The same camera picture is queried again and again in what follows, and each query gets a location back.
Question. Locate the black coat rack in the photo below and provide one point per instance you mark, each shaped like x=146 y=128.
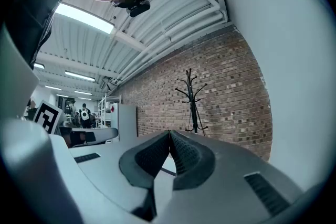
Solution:
x=193 y=102

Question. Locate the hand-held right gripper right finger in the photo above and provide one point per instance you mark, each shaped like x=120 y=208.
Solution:
x=223 y=181

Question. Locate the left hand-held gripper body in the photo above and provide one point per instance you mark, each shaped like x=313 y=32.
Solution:
x=47 y=116

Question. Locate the white ceiling pipes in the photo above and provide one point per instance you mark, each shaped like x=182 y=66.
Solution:
x=183 y=23

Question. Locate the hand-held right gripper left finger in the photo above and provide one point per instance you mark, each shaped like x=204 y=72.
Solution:
x=110 y=165

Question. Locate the white shelf unit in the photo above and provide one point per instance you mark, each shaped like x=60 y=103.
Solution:
x=105 y=110

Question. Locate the row of ceiling light strips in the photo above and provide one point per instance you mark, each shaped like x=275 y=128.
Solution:
x=84 y=17

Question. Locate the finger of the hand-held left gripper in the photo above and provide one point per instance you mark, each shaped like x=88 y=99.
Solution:
x=102 y=133

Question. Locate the black head-worn camera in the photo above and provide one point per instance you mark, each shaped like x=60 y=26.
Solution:
x=139 y=9

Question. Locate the grey metal cabinet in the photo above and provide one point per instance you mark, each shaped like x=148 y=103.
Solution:
x=126 y=120

